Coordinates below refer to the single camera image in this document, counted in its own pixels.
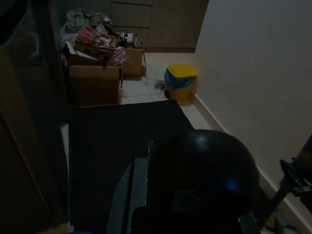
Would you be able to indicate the black floor mat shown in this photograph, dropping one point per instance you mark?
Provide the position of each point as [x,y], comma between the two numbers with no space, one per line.
[109,126]

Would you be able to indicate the grey robot left leg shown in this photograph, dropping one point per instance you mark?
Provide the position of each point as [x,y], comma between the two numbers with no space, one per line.
[204,170]

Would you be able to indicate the yellow waste bin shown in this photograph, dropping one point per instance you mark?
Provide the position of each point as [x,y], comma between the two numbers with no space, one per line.
[180,91]

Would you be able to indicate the blue bin liner bag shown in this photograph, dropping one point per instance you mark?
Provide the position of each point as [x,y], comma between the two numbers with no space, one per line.
[178,81]

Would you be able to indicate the clear plastic wrapper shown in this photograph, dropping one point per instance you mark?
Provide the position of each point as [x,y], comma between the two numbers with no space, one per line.
[158,85]

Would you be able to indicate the brown wooden drawer cabinet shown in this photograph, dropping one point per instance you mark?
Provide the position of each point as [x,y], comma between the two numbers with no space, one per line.
[170,24]

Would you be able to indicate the plain open cardboard box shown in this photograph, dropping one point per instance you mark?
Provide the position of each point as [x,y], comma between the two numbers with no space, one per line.
[132,61]

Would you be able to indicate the pink striped bag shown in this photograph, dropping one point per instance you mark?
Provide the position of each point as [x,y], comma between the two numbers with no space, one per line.
[119,57]

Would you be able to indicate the large printed cardboard box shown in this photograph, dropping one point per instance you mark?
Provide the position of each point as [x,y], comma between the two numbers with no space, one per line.
[93,85]

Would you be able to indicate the flat cardboard tray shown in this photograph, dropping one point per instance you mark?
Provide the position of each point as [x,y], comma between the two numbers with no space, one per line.
[97,47]

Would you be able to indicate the pink slippers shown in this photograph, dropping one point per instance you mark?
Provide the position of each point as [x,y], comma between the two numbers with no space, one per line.
[86,34]

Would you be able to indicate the stainless steel cabinet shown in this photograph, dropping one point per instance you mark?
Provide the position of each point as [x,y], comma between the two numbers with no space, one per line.
[29,122]

